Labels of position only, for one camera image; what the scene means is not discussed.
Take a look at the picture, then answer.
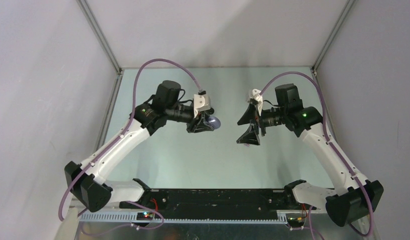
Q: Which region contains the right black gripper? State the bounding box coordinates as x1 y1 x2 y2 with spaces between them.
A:
236 102 288 146

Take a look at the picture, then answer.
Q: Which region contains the purple earbud charging case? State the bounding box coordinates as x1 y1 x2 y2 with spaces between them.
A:
205 115 221 130

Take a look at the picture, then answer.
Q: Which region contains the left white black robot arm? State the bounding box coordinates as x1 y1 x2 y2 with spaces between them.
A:
64 80 221 213

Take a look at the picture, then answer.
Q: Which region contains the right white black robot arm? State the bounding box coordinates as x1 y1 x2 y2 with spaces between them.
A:
236 83 384 227

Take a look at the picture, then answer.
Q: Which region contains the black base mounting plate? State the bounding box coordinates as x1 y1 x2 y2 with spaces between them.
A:
137 188 305 221

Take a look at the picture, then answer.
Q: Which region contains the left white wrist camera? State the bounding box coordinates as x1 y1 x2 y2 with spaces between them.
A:
193 91 212 118

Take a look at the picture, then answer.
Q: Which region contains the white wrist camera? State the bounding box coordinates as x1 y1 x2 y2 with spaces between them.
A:
193 91 212 118
246 88 264 107

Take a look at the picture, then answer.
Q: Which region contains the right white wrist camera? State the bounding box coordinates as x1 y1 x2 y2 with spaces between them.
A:
246 88 264 107

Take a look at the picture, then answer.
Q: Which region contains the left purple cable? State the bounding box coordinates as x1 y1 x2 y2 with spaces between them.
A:
58 58 206 237

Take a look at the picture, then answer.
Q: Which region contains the purple cable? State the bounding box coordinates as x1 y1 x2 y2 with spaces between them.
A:
58 58 206 237
259 71 375 240

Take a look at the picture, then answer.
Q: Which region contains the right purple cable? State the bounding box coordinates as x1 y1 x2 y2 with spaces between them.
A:
259 71 375 240

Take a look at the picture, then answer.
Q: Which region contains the aluminium frame rail front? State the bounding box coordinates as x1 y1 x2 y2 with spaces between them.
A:
69 188 372 215

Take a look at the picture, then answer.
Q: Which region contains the right aluminium corner post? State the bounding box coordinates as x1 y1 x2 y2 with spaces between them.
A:
311 0 358 76

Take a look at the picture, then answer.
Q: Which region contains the aluminium corner post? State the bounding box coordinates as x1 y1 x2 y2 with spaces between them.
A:
75 0 123 74
311 0 358 76

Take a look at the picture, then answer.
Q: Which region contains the left aluminium corner post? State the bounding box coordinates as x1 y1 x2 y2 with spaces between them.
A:
75 0 123 74

